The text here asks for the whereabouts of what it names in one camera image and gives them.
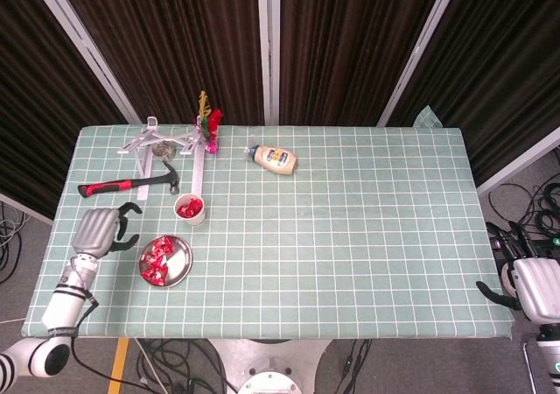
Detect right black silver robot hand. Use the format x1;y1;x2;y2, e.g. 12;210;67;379
475;221;560;324

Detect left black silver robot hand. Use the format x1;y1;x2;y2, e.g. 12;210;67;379
71;201;144;258

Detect heap of red candies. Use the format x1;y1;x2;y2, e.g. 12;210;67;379
140;235;175;281

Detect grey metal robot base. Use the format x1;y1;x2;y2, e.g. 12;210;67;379
209;339;332;394

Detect white paper cup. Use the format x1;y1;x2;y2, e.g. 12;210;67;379
173;193;207;227

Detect white black sneaker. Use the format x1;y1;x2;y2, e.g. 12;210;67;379
500;260;518;297

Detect red black claw hammer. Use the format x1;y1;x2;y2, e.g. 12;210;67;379
77;160;181;199

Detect white partition foot bar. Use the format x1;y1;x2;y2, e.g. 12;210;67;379
476;124;560;196
0;191;56;225

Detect silver folding laptop stand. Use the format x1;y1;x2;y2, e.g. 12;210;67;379
115;116;207;201

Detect round metal plate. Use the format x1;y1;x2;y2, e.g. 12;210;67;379
138;235;193;288

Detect yellow floor tape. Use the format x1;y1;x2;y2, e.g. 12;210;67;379
108;338;130;394

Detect colourful feather shuttlecock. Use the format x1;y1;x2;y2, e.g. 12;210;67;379
194;89;224;155

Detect dark brown curtain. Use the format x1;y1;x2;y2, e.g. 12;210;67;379
387;0;560;187
0;0;128;220
52;0;266;126
279;0;450;127

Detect mayonnaise squeeze bottle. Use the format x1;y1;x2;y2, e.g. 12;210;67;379
243;144;299;177

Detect green checked tablecloth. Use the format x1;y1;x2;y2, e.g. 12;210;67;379
21;107;515;341

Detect tangled black cables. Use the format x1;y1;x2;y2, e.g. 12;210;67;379
487;146;560;237

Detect thin floor cables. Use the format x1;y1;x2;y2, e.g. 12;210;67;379
0;201;30;284

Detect black floor cable bundle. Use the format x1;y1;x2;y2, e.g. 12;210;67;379
133;339;228;394

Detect white partition post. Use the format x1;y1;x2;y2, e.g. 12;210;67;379
376;0;465;128
256;0;281;126
24;0;142;126

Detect black cable with inline block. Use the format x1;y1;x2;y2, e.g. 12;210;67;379
339;339;373;394

